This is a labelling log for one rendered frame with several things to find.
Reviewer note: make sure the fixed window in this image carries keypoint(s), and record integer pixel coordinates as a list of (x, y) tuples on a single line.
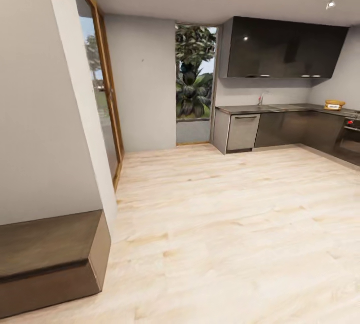
[(196, 61)]

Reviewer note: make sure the popcorn bag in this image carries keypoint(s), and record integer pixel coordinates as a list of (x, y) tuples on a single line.
[(334, 105)]

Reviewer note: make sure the door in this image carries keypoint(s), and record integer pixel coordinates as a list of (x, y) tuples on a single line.
[(96, 44)]

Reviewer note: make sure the oven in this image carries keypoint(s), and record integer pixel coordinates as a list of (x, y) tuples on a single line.
[(348, 140)]

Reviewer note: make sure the cabinet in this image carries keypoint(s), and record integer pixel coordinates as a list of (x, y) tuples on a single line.
[(315, 50), (48, 261), (255, 48)]

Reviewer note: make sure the drop in sink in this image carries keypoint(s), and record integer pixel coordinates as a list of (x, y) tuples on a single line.
[(283, 106)]

